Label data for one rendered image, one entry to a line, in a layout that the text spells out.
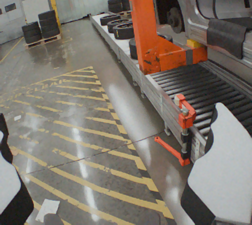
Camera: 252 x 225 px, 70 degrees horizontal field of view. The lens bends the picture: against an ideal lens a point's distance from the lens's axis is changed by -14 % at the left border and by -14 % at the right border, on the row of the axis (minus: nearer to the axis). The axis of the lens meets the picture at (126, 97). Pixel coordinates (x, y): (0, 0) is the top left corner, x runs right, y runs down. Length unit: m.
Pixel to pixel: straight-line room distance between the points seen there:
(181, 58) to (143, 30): 0.46
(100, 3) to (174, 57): 10.76
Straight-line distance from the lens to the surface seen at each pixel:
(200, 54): 2.06
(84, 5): 12.32
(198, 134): 1.37
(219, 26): 1.64
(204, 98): 1.99
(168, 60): 1.90
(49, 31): 7.65
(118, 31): 4.27
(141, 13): 1.72
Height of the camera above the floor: 1.30
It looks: 30 degrees down
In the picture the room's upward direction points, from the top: 10 degrees counter-clockwise
